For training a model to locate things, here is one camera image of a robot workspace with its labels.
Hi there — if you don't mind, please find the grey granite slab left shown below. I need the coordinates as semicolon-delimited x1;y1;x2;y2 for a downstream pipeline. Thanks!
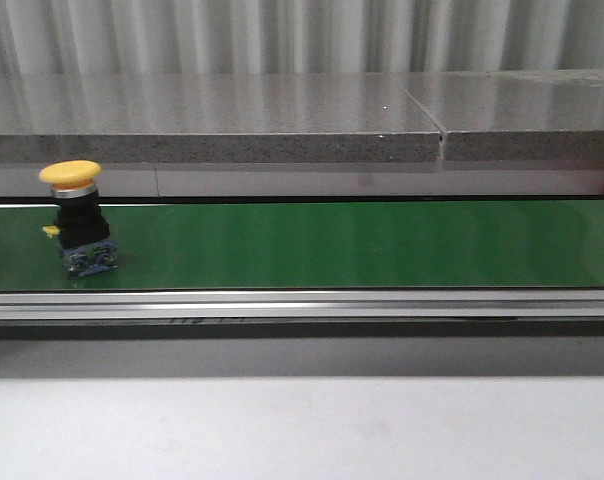
0;73;440;164

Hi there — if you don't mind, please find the grey granite slab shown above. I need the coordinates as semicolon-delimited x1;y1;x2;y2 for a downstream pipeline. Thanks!
404;70;604;169
0;73;440;164

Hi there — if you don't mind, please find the yellow mushroom button top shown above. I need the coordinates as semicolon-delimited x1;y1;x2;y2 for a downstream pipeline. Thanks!
39;159;117;278

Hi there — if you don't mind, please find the grey granite slab right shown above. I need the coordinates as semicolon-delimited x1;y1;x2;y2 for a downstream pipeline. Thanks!
404;70;604;169

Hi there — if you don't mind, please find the green conveyor belt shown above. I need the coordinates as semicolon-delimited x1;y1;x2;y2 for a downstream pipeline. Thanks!
0;200;604;291

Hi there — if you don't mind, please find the aluminium conveyor frame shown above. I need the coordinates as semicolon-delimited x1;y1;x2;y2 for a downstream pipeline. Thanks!
0;287;604;340

